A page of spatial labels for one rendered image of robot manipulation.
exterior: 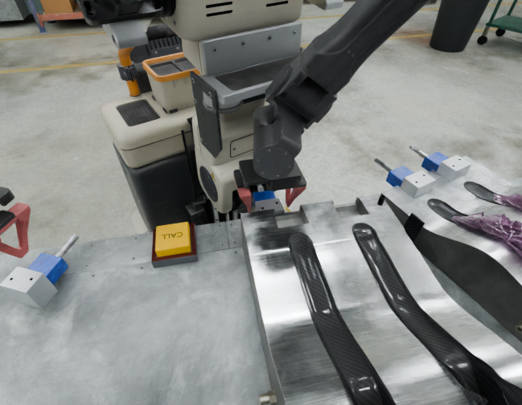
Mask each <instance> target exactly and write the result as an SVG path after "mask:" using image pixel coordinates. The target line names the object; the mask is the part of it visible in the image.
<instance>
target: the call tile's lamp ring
mask: <svg viewBox="0 0 522 405"><path fill-rule="evenodd" d="M189 226H191V245H192V252H188V253H183V254H178V255H172V256H163V257H158V258H156V252H155V241H156V228H155V229H154V231H153V247H152V262H154V261H160V260H169V259H174V258H179V257H184V256H193V255H196V247H195V224H194V223H189Z"/></svg>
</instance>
